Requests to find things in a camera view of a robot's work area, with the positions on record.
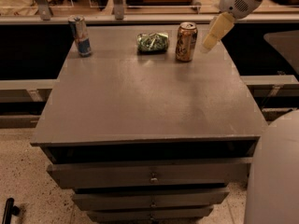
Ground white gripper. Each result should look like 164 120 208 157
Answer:
200 0 263 53

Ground orange soda can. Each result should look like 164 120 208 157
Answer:
176 21 198 62

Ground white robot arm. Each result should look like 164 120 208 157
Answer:
201 0 299 224

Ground crushed green can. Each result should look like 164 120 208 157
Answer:
136 33 169 52

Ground blue silver energy drink can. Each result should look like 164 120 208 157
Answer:
68 15 92 57

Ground grey drawer cabinet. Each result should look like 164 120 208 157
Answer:
30 23 269 224

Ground top grey drawer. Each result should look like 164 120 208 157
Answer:
47 158 252 189

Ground grey drawer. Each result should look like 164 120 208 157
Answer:
73 188 229 211
87 205 214 223
47 158 252 189

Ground bottom grey drawer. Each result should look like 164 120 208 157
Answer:
87 205 214 223

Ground middle grey drawer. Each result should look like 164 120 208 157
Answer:
73 188 229 211

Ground black handle on floor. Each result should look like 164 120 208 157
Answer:
2 198 20 224

